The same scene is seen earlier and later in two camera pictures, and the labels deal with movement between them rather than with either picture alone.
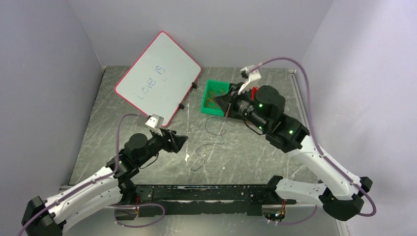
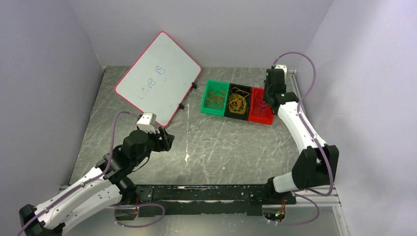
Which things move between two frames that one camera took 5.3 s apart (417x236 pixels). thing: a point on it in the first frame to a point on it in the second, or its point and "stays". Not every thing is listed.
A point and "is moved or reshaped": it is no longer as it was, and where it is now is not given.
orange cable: x=210 y=99 stays
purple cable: x=223 y=132 is moved or reshaped
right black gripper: x=227 y=101 to x=265 y=88
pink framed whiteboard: x=159 y=79 stays
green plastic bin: x=213 y=89 stays
